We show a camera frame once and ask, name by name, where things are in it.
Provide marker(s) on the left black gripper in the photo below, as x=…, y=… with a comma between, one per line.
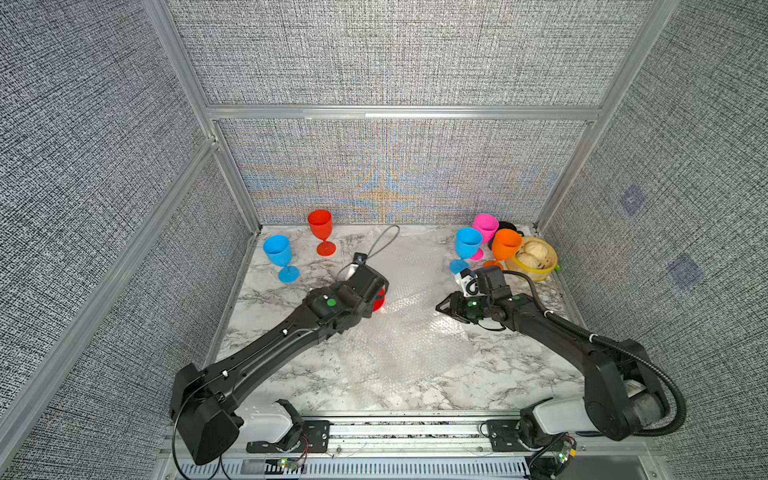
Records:
x=368, y=311

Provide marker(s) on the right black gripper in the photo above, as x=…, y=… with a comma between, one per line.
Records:
x=454, y=309

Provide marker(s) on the blue wine glass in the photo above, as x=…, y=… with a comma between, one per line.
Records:
x=467, y=242
x=278, y=251

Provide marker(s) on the red plastic wine glass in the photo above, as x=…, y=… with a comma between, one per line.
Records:
x=321, y=226

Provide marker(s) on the orange wine glass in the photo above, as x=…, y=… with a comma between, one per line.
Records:
x=505, y=244

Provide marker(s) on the pink plastic wine glass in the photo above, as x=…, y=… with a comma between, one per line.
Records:
x=487, y=225

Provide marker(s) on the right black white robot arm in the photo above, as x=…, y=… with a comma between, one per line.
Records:
x=623, y=395

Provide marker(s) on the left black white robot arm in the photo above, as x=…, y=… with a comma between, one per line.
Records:
x=204, y=401

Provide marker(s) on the black mug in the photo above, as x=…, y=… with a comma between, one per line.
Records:
x=503, y=225

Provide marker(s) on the yellow bowl with buns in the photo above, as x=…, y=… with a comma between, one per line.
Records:
x=535, y=258

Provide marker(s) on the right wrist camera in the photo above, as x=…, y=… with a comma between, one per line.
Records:
x=486, y=281

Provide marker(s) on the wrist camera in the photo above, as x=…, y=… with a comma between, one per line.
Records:
x=486, y=281
x=347, y=271

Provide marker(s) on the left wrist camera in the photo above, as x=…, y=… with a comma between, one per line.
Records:
x=347, y=271

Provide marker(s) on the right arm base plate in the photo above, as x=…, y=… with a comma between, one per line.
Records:
x=510, y=434

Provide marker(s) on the aluminium front rail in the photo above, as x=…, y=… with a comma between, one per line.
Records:
x=433, y=434

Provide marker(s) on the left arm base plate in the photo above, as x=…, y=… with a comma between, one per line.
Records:
x=308, y=437

